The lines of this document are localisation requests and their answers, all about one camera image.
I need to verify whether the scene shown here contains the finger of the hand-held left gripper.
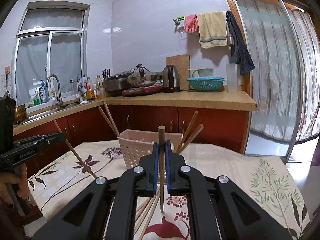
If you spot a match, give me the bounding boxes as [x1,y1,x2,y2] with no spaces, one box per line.
[12,133,67,153]

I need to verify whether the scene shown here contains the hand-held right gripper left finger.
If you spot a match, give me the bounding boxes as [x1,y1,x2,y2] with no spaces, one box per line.
[31,142,160,240]

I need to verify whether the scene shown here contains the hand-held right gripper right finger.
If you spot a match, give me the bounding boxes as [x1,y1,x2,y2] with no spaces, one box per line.
[164,139,293,240]

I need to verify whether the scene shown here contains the pink perforated utensil basket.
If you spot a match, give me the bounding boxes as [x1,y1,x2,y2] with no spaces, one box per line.
[117,129,183,170]

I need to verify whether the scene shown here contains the wooden chopstick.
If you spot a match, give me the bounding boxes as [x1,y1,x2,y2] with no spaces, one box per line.
[178,124,204,153]
[98,107,119,137]
[158,126,166,212]
[52,119,98,180]
[103,102,120,136]
[176,110,199,153]

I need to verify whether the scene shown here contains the pile of wooden chopsticks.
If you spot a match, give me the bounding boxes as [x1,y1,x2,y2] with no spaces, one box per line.
[134,187,160,240]

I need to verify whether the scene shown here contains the person's left hand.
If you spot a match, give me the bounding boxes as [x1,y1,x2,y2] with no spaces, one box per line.
[0,165,28,205]

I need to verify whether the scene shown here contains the steel kitchen sink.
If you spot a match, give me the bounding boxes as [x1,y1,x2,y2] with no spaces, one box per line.
[22,102,83,124]

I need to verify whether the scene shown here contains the steel kitchen faucet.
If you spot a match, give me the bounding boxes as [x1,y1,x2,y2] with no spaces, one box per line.
[46,74,63,108]

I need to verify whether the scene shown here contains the blue cleaner bottle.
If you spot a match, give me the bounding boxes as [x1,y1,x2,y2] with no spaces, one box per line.
[39,80,48,103]

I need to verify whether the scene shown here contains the white spray bottle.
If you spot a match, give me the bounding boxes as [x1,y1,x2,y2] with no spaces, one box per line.
[47,79,57,100]

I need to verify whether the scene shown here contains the floral tablecloth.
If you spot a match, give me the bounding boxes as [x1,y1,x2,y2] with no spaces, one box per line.
[27,141,310,240]

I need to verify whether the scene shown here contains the kitchen counter with red cabinets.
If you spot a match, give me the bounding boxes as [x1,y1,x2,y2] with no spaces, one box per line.
[12,90,257,180]

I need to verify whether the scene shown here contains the bottles by the sink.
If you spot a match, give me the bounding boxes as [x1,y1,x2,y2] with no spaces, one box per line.
[86,77,95,100]

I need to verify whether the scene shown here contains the clear oil bottle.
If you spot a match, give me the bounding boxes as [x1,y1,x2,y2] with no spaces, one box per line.
[95,75,103,99]

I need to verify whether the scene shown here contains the red induction cooker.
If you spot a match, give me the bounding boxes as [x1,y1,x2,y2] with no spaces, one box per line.
[122,84,164,97]

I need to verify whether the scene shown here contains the knife block with knives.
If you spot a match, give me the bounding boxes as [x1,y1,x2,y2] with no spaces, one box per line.
[101,69,110,97]

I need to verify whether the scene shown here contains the black steel electric kettle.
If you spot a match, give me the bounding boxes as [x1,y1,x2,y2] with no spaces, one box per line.
[162,64,181,93]

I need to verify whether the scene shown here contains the teal plastic colander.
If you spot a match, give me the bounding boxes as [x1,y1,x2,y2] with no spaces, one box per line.
[186,77,225,92]

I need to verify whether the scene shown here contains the silver rice cooker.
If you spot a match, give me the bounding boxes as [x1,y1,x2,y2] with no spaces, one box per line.
[106,72,132,97]

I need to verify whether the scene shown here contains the steel wok with lid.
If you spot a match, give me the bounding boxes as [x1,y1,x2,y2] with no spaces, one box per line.
[126,63,160,88]

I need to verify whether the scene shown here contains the grey mug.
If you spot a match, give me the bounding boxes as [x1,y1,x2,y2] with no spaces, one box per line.
[187,68,214,78]

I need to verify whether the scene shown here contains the wooden cutting board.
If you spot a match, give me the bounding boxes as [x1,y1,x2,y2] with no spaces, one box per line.
[166,54,190,91]

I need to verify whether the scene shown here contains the translucent plastic container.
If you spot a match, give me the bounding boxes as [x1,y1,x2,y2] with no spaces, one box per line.
[226,63,238,93]

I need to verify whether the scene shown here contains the sliding glass door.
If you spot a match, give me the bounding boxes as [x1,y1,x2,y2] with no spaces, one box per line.
[231,0,300,157]

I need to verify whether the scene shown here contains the dark grey cloth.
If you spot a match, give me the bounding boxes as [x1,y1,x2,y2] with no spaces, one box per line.
[226,10,256,76]

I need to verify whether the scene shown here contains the beige striped towel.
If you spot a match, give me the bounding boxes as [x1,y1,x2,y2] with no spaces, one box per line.
[196,12,228,49]

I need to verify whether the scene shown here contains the pink rubber gloves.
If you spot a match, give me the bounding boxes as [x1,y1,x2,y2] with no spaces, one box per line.
[184,14,199,34]

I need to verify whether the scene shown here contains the sheer floral curtain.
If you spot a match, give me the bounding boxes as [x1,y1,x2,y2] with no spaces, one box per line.
[240,0,320,144]

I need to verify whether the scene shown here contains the aluminium frame window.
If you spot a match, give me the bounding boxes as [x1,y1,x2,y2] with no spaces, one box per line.
[15,1,90,105]

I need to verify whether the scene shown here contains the metal towel rail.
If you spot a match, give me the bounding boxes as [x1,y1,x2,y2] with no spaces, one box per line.
[172,11,229,33]

